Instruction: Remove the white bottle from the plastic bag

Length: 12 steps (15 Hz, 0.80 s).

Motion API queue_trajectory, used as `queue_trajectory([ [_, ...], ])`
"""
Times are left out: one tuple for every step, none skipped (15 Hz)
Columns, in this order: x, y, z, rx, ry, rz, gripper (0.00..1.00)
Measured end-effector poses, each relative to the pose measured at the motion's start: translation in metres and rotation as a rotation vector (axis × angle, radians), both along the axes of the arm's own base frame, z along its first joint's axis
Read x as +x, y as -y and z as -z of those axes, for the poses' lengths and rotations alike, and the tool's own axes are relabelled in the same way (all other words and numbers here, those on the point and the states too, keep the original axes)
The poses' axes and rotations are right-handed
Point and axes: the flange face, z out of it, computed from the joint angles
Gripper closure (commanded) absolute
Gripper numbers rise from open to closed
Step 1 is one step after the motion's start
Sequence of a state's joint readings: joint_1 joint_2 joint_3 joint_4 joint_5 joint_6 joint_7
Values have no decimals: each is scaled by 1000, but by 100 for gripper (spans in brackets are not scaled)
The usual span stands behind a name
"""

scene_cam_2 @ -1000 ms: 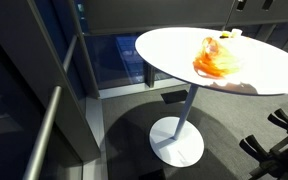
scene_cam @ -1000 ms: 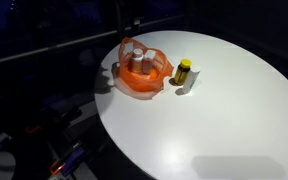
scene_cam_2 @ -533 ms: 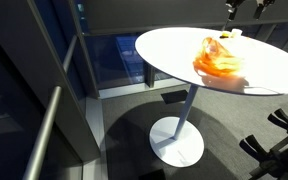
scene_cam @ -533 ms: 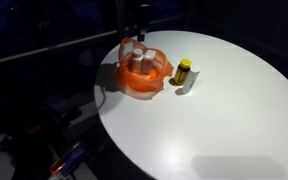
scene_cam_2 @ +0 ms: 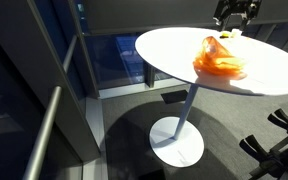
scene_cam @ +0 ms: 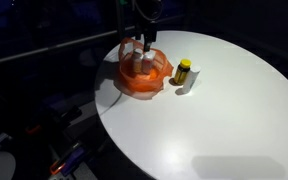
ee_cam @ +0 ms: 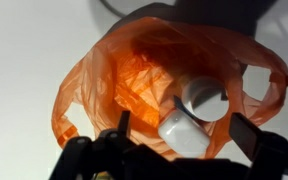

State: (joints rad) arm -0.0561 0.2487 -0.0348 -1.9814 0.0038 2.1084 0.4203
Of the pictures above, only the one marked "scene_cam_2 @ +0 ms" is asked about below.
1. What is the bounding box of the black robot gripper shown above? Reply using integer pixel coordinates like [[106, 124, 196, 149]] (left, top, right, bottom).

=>
[[213, 0, 263, 32]]

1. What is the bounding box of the small white tube bottle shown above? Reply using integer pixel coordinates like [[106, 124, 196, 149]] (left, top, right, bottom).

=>
[[230, 28, 244, 38]]

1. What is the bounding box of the orange plastic bag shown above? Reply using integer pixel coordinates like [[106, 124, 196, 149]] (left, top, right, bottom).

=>
[[192, 35, 249, 77]]

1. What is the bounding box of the black floor mat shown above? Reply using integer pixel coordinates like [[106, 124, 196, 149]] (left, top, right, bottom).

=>
[[160, 89, 189, 105]]

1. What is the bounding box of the white table leg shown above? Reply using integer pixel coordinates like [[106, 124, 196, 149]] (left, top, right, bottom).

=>
[[173, 83, 200, 141]]

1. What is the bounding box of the round white table base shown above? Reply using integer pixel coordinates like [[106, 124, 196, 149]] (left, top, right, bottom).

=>
[[149, 116, 206, 168]]

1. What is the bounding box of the grey metal handrail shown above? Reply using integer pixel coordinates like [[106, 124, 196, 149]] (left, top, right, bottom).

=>
[[21, 34, 79, 180]]

